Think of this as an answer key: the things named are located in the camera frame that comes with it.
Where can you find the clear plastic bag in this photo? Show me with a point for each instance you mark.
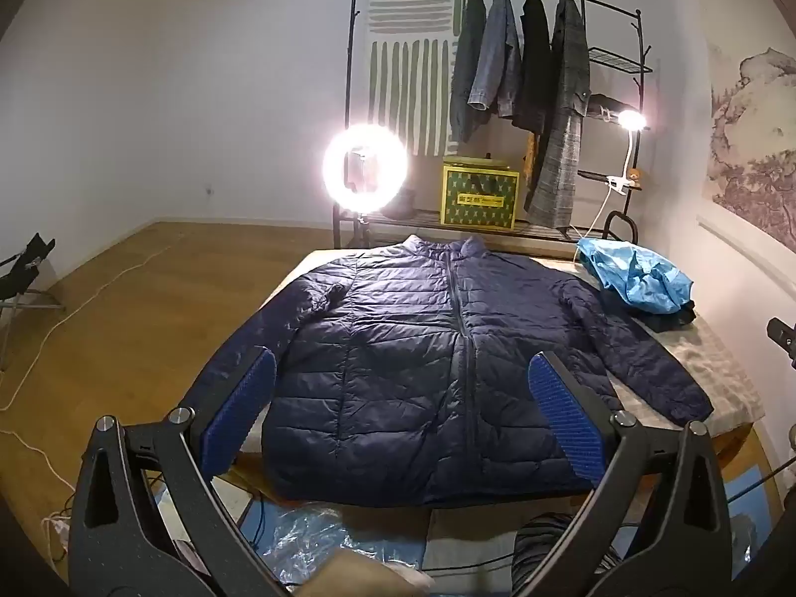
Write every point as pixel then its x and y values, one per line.
pixel 311 541

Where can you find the tan paper parcel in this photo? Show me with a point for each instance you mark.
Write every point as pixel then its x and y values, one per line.
pixel 373 575

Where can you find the yellow hanging cloth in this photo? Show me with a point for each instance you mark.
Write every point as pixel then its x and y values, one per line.
pixel 529 161

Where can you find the black light tripod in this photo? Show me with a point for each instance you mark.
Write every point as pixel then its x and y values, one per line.
pixel 360 227

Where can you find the white clip lamp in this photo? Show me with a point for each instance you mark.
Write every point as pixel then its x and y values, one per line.
pixel 631 119

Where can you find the black metal chair frame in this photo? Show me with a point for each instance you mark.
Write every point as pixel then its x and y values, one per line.
pixel 622 219

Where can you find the black jacket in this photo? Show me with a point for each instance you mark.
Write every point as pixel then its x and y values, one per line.
pixel 535 62

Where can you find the flattened cardboard sheet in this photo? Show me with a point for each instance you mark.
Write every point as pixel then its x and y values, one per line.
pixel 466 535

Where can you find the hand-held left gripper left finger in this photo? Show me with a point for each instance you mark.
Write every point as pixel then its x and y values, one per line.
pixel 245 407

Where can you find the dark denim jacket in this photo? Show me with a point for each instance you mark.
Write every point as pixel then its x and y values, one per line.
pixel 465 74

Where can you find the yellow green patterned box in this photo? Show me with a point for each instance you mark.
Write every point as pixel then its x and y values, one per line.
pixel 479 196

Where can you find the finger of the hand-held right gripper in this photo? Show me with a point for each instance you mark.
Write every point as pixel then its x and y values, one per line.
pixel 783 333

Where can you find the black folding chair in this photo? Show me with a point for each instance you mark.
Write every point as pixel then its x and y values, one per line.
pixel 25 267

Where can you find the blue denim jacket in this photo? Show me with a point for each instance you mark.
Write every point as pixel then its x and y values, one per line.
pixel 500 56

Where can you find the landscape wall poster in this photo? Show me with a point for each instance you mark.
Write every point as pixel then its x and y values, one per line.
pixel 752 155

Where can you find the small bear toy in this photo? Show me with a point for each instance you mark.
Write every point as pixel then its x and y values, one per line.
pixel 634 177

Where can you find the navy puffer jacket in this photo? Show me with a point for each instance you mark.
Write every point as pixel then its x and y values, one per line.
pixel 385 354

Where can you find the black metal clothes rack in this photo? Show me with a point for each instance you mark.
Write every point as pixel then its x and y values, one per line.
pixel 472 224

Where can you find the striped dark cloth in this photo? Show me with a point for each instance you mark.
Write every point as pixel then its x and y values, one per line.
pixel 541 541

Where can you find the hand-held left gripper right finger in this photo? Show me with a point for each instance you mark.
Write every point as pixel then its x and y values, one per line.
pixel 566 413

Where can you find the green striped wall hanging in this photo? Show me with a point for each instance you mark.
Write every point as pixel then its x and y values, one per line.
pixel 404 74

